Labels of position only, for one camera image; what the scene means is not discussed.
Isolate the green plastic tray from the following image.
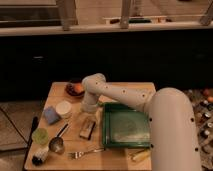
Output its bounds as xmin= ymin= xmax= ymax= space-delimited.
xmin=102 ymin=102 xmax=150 ymax=148

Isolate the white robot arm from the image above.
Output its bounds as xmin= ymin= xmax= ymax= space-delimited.
xmin=81 ymin=73 xmax=202 ymax=171

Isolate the dark bowl with orange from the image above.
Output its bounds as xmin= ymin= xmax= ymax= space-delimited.
xmin=65 ymin=80 xmax=85 ymax=97

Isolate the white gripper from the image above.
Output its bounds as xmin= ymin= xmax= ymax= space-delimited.
xmin=79 ymin=102 xmax=102 ymax=124

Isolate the wooden table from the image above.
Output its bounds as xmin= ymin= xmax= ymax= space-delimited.
xmin=24 ymin=82 xmax=151 ymax=171

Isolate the black stand beside table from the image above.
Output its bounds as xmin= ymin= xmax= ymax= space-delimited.
xmin=22 ymin=117 xmax=39 ymax=171

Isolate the blue sponge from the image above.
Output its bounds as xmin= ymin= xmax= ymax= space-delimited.
xmin=44 ymin=106 xmax=60 ymax=125

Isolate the wooden block eraser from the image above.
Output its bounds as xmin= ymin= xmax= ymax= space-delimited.
xmin=79 ymin=120 xmax=96 ymax=140

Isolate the white round container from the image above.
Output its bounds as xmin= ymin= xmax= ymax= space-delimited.
xmin=56 ymin=101 xmax=72 ymax=118

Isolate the metal measuring cup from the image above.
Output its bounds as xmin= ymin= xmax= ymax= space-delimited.
xmin=49 ymin=123 xmax=68 ymax=154

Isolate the silver fork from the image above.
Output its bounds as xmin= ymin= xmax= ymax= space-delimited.
xmin=68 ymin=148 xmax=105 ymax=159

